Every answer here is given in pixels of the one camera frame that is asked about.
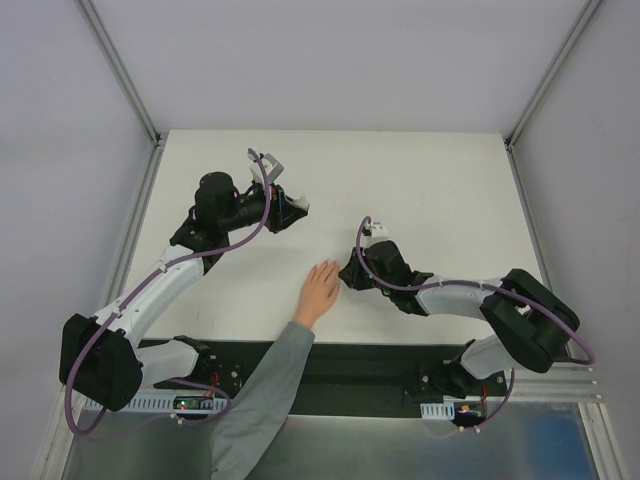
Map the grey sleeved forearm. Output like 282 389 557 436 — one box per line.
211 322 315 479

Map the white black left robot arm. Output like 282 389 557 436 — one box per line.
59 172 309 412

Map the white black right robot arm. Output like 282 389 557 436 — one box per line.
339 240 580 399

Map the mannequin hand with nails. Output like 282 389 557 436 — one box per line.
293 261 340 329

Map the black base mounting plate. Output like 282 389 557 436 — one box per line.
139 338 516 419

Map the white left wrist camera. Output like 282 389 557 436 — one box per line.
248 148 284 186

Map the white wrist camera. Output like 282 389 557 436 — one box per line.
248 148 284 186
361 222 390 249

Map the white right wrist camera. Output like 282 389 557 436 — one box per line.
361 222 390 249

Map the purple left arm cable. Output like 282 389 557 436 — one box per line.
65 147 279 439

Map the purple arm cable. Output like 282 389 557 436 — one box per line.
65 147 279 439
355 215 597 366

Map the white right cable duct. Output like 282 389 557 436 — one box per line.
420 401 455 421

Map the aluminium rail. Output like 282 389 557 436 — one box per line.
511 363 604 403

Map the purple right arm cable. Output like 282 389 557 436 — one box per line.
355 215 597 366

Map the left aluminium frame post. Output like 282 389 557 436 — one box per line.
74 0 164 147

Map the aluminium frame post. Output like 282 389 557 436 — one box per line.
504 0 606 152
74 0 164 147

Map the right aluminium frame post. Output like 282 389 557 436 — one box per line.
504 0 606 152

